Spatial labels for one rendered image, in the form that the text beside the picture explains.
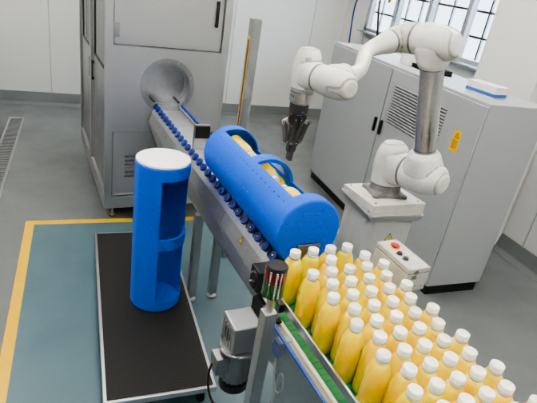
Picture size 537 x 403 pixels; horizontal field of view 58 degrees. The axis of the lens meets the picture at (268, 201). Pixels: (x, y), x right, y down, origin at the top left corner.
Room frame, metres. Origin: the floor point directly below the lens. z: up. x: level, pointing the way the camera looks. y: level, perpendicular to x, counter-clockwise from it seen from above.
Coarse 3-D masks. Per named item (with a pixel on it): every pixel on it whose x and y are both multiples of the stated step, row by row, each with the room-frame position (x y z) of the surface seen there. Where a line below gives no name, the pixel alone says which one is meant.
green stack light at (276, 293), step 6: (264, 282) 1.11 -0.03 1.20; (264, 288) 1.11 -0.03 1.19; (270, 288) 1.10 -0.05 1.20; (276, 288) 1.10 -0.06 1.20; (282, 288) 1.11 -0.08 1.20; (264, 294) 1.11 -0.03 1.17; (270, 294) 1.10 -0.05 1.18; (276, 294) 1.10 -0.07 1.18; (282, 294) 1.12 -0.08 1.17; (270, 300) 1.10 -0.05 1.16; (276, 300) 1.10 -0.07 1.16
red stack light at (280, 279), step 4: (268, 272) 1.11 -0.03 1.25; (264, 276) 1.12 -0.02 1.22; (268, 276) 1.10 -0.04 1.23; (272, 276) 1.10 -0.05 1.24; (276, 276) 1.10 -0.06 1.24; (280, 276) 1.10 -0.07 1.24; (284, 276) 1.11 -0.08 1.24; (268, 280) 1.10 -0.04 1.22; (272, 280) 1.10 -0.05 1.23; (276, 280) 1.10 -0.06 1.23; (280, 280) 1.10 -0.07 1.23; (284, 280) 1.11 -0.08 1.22; (272, 284) 1.10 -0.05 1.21; (276, 284) 1.10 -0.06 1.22; (280, 284) 1.10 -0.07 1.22
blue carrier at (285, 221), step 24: (216, 144) 2.26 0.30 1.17; (216, 168) 2.17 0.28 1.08; (240, 168) 1.99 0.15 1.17; (288, 168) 2.05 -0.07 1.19; (240, 192) 1.90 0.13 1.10; (264, 192) 1.77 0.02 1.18; (264, 216) 1.69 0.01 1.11; (288, 216) 1.60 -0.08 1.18; (312, 216) 1.65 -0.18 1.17; (336, 216) 1.71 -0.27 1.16; (288, 240) 1.61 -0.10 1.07; (312, 240) 1.66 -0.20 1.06
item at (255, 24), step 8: (256, 24) 3.07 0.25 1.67; (256, 32) 3.08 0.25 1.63; (248, 40) 3.10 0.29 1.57; (256, 40) 3.08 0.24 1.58; (248, 48) 3.08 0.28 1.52; (256, 48) 3.08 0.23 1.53; (248, 56) 3.07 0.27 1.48; (256, 56) 3.09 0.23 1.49; (248, 64) 3.06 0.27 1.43; (256, 64) 3.09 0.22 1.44; (248, 72) 3.07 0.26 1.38; (248, 80) 3.07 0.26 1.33; (248, 88) 3.07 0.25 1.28; (240, 96) 3.11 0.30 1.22; (248, 96) 3.08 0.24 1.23; (240, 104) 3.09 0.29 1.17; (248, 104) 3.08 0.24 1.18; (240, 112) 3.08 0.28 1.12; (248, 112) 3.08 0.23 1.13; (240, 120) 3.07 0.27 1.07; (248, 120) 3.09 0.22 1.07; (224, 256) 3.07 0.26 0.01
